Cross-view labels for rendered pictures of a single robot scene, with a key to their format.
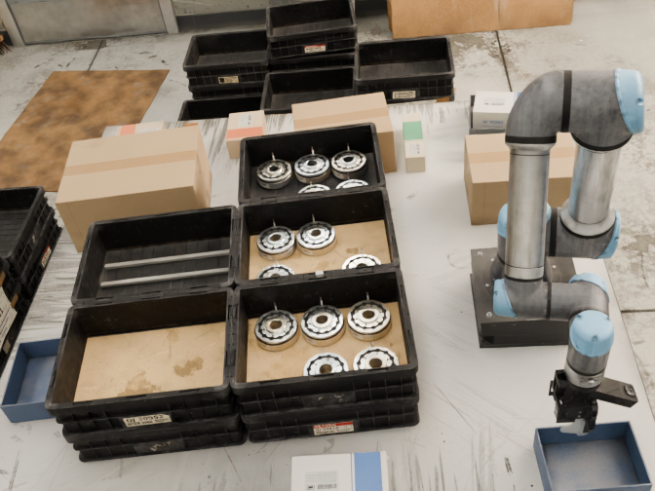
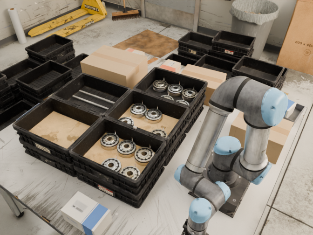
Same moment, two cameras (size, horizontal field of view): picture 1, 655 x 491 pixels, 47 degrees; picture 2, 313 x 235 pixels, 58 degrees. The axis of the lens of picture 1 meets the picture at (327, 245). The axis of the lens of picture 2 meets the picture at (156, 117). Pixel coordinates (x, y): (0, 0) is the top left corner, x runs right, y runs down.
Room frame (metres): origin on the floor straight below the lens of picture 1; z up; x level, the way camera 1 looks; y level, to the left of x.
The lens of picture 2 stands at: (0.31, -0.55, 1.99)
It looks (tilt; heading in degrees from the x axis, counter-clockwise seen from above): 42 degrees down; 26
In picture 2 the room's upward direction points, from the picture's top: straight up
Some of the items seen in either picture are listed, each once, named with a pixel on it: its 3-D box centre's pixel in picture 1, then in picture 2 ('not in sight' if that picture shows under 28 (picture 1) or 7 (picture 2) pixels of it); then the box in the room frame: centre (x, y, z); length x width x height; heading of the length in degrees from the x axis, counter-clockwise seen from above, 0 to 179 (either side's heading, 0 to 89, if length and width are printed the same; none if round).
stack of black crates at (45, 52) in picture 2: not in sight; (54, 63); (2.27, 1.62, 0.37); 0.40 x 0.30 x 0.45; 172
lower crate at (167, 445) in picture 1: (163, 389); (64, 141); (1.13, 0.44, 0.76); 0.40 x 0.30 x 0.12; 87
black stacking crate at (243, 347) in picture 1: (323, 341); (119, 154); (1.11, 0.04, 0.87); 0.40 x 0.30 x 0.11; 87
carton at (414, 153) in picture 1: (413, 141); not in sight; (1.98, -0.33, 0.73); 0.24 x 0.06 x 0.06; 173
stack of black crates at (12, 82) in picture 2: not in sight; (24, 85); (1.87, 1.67, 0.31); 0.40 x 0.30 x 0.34; 172
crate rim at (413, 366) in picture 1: (321, 327); (118, 147); (1.11, 0.04, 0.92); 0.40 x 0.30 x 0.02; 87
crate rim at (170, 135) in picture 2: (315, 236); (147, 113); (1.41, 0.03, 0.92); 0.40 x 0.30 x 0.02; 87
